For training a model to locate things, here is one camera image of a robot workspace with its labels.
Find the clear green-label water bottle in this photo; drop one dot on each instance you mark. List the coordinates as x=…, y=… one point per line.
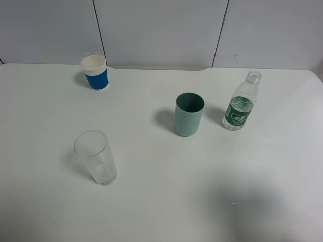
x=242, y=102

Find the teal plastic cup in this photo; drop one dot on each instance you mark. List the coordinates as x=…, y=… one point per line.
x=188, y=112

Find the blue white paper cup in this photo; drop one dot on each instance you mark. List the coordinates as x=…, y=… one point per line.
x=94, y=66

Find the clear drinking glass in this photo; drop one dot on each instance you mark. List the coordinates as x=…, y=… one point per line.
x=93, y=150

